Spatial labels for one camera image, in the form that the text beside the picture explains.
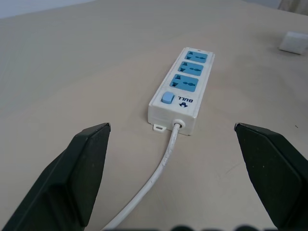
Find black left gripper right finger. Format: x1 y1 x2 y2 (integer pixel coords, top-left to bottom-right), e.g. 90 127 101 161
233 122 308 231

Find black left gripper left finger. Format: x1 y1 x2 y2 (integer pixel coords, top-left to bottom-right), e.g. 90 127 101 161
0 122 112 231

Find white power strip blue sockets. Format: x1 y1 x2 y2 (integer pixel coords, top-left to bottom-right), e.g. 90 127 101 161
148 47 216 136

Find white plug adapter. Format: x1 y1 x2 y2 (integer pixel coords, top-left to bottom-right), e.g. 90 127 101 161
278 31 308 55

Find white power cord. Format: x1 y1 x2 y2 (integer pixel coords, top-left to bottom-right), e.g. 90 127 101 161
103 123 180 231

